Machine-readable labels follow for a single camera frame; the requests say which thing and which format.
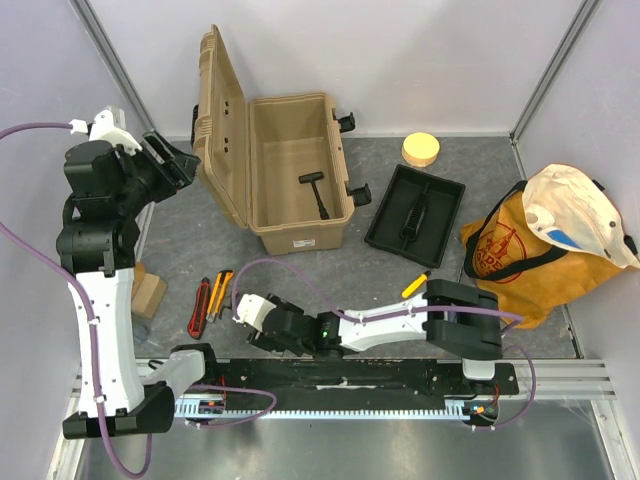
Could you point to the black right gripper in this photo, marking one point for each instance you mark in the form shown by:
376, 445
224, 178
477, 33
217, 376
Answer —
270, 326

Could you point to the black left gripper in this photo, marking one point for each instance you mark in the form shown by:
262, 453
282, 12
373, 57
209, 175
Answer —
178, 172

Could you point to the yellow black utility knife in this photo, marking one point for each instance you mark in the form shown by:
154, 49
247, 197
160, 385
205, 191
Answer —
218, 294

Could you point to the tan plastic tool box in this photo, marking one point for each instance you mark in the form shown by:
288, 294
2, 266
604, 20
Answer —
252, 153

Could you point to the black rubber mallet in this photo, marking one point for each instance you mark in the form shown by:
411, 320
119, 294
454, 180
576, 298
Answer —
312, 178

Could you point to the yellow handle screwdriver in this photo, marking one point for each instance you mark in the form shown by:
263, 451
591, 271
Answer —
412, 287

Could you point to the black tool tray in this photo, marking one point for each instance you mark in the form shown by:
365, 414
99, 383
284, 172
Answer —
416, 216

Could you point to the small steel claw hammer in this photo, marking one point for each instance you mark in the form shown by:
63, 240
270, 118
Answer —
231, 299

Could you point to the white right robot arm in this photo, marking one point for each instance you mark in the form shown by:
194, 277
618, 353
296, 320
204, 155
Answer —
456, 318

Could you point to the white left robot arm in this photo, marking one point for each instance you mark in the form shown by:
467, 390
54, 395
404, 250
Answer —
111, 182

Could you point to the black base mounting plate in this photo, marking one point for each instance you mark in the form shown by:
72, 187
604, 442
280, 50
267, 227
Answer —
351, 384

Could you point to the red black utility knife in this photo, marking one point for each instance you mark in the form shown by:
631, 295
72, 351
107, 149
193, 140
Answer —
198, 318

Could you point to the brown cardboard box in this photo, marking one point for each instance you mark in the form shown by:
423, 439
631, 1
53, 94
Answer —
147, 292

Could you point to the silver drink can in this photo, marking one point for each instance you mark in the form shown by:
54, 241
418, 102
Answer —
140, 332

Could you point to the orange cloth bag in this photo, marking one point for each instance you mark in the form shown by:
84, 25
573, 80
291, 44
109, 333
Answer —
529, 276

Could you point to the right aluminium corner profile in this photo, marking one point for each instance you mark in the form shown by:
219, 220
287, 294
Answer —
577, 26

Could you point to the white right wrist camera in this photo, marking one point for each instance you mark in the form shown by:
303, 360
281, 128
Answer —
252, 310

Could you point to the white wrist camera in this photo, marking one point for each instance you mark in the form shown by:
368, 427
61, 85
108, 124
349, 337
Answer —
252, 310
108, 125

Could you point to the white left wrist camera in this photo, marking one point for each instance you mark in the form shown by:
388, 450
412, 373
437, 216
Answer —
108, 125

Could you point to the aluminium corner frame profile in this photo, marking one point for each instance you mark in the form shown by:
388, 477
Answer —
109, 55

